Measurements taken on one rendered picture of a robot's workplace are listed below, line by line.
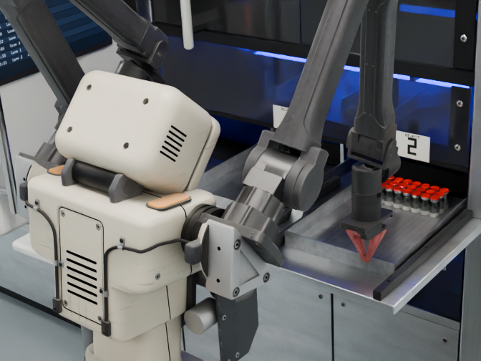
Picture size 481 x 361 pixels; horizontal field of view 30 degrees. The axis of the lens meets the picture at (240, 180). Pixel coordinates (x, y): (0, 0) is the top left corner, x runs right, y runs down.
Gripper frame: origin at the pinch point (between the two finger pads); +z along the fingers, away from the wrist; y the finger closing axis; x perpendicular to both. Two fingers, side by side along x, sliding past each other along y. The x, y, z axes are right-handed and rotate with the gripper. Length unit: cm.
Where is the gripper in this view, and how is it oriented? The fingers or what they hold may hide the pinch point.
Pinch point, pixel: (366, 258)
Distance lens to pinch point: 180.0
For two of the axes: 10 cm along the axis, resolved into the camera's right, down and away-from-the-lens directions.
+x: -7.9, -2.0, 5.8
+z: 0.4, 9.3, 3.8
